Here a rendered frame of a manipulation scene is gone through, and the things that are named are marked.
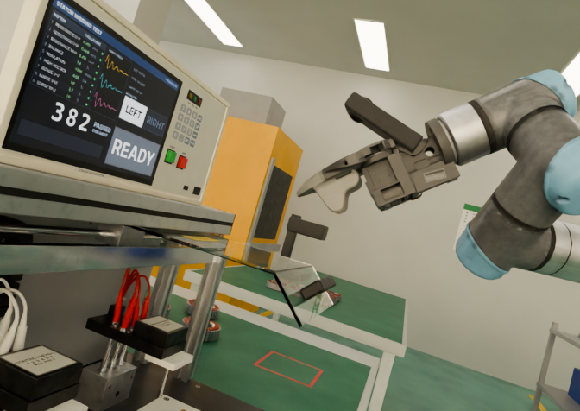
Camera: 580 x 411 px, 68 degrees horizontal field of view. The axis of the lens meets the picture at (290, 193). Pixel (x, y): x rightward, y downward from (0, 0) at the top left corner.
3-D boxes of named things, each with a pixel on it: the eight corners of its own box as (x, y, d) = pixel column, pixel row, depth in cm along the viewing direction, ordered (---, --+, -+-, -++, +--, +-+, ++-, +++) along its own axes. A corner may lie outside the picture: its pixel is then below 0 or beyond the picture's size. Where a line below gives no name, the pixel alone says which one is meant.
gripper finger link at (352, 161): (323, 178, 57) (386, 151, 55) (318, 167, 57) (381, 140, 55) (329, 183, 61) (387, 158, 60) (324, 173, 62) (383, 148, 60)
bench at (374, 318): (384, 388, 356) (407, 299, 360) (360, 522, 179) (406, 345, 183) (263, 342, 388) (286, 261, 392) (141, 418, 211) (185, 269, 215)
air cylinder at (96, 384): (129, 398, 73) (137, 366, 74) (97, 414, 66) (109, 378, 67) (104, 387, 75) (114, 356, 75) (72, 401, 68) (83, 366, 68)
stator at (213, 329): (181, 339, 115) (185, 325, 115) (176, 325, 125) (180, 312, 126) (221, 344, 119) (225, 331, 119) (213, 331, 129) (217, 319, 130)
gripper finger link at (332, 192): (304, 224, 58) (368, 197, 56) (288, 184, 59) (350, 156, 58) (309, 224, 61) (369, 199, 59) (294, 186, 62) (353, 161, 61)
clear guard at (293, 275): (332, 306, 80) (341, 274, 80) (301, 327, 57) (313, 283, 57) (181, 255, 89) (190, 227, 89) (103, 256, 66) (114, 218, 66)
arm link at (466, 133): (468, 94, 54) (459, 114, 62) (432, 110, 55) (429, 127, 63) (494, 148, 52) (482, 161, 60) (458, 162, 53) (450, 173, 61)
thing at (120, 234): (141, 247, 71) (148, 223, 72) (117, 247, 66) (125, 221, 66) (118, 239, 73) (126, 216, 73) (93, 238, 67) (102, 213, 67)
